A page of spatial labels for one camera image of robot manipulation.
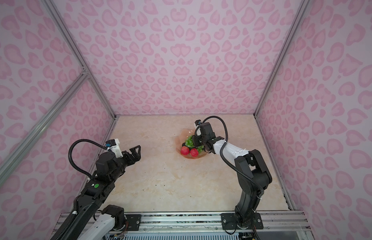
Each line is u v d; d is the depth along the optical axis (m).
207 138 0.72
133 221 0.73
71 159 0.50
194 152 0.92
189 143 0.92
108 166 0.55
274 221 0.75
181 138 1.01
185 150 0.92
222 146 0.59
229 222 0.74
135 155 0.69
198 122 0.84
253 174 0.48
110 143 0.64
